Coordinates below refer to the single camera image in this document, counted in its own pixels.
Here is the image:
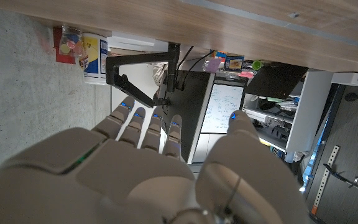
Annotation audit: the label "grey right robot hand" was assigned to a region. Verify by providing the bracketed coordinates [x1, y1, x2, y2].
[0, 95, 310, 224]

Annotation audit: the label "clear jar colourful contents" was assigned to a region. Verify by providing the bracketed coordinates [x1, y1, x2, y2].
[58, 25, 83, 58]

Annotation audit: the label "black computer monitor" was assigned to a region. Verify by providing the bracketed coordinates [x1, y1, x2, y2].
[162, 70, 216, 164]

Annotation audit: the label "person in cream jacket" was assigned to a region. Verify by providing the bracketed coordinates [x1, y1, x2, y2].
[152, 61, 169, 87]

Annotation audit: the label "white tub with label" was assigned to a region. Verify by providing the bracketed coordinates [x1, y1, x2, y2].
[81, 32, 109, 85]

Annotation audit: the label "flat white box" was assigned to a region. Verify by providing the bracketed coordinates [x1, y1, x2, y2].
[106, 30, 169, 53]

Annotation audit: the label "purple sticky note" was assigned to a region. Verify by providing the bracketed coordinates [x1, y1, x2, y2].
[205, 58, 223, 73]

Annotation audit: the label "small printed card box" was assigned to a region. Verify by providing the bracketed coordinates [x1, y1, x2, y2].
[224, 55, 245, 72]

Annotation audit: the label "black laptop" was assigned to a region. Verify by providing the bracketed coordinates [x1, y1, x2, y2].
[244, 62, 310, 100]

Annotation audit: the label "white shelf cabinet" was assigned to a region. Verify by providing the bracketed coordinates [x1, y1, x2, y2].
[242, 70, 335, 153]

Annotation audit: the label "perforated metal strip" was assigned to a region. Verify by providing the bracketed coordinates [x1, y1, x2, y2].
[310, 145, 341, 216]

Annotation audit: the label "black metal rod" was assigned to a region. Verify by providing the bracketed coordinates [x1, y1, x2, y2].
[323, 163, 358, 202]

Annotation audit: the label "white power strip box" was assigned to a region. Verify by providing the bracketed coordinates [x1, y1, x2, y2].
[331, 72, 358, 87]

